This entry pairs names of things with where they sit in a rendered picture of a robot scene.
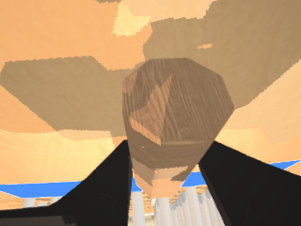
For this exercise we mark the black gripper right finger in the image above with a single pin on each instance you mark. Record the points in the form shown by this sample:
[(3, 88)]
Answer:
[(249, 192)]

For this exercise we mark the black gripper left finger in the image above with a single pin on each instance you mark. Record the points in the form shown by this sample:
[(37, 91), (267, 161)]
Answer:
[(101, 199)]

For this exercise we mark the blue flat strip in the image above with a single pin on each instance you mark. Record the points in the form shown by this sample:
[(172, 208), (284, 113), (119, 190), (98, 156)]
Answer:
[(58, 189)]

